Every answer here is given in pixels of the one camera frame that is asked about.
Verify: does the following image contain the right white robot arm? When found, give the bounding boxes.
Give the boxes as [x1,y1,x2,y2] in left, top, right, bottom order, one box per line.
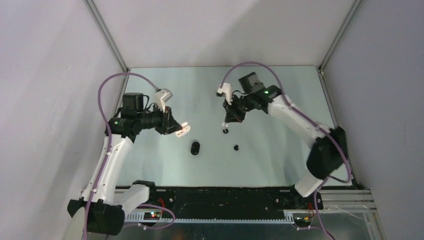
[216,72,349,209]

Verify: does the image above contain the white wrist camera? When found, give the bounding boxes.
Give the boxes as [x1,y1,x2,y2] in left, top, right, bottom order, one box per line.
[216,82,233,106]
[153,88,173,113]

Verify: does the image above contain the right aluminium frame post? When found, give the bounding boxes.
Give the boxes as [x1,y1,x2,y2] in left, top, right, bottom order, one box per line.
[317,0,364,76]

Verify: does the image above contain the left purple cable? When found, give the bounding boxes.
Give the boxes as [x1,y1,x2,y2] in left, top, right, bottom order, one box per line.
[82,72,176,240]

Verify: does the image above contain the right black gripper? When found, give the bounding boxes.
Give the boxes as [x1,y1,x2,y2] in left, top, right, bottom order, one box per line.
[222,93,255,124]

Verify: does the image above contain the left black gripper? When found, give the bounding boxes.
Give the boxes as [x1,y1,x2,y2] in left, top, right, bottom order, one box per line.
[137,103,183,135]

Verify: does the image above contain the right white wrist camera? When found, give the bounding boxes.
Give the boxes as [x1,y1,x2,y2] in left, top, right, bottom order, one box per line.
[216,82,233,106]

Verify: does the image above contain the purple cable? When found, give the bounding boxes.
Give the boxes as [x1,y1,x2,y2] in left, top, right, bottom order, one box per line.
[82,72,176,240]
[219,61,353,240]

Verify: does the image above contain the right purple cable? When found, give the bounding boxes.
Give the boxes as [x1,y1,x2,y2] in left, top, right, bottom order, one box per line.
[219,61,353,240]

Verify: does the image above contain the aluminium frame post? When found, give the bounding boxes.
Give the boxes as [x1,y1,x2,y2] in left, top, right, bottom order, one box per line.
[317,0,364,76]
[83,0,129,72]

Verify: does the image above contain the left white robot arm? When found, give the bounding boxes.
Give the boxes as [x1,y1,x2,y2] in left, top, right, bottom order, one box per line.
[64,88,190,240]

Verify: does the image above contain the left aluminium frame post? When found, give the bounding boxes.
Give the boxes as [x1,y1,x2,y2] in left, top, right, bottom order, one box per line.
[83,0,129,72]

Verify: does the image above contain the white earbud charging case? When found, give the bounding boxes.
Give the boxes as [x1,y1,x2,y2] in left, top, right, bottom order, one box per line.
[175,122,191,138]

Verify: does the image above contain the black earbud charging case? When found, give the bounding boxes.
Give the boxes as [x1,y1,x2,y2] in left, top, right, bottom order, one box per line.
[190,141,201,156]

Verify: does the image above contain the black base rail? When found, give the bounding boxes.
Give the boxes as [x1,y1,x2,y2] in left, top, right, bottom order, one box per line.
[114,186,335,221]

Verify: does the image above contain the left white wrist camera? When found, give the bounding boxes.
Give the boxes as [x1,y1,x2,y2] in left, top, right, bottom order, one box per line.
[153,88,173,113]

